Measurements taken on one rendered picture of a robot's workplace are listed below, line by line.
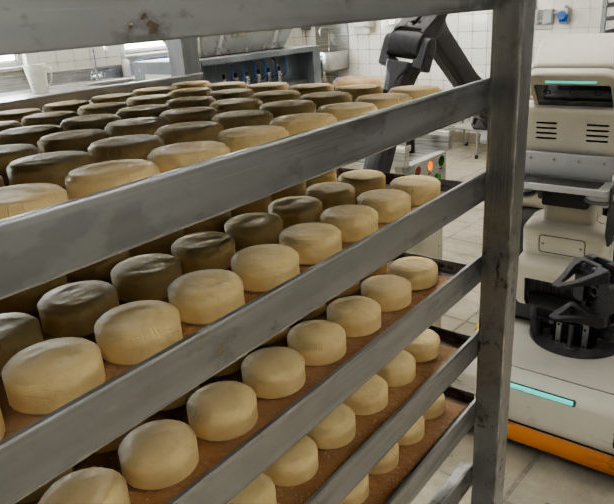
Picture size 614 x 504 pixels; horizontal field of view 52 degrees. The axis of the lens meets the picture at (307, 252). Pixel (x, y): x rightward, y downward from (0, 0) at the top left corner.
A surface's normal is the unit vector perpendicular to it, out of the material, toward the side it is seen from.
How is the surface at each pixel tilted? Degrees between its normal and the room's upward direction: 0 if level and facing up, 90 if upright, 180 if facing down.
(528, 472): 0
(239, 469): 90
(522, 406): 90
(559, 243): 98
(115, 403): 90
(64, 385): 90
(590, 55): 42
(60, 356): 0
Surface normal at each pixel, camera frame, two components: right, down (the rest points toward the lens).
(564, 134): -0.59, 0.45
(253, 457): 0.79, 0.18
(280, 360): -0.06, -0.93
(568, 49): -0.45, -0.47
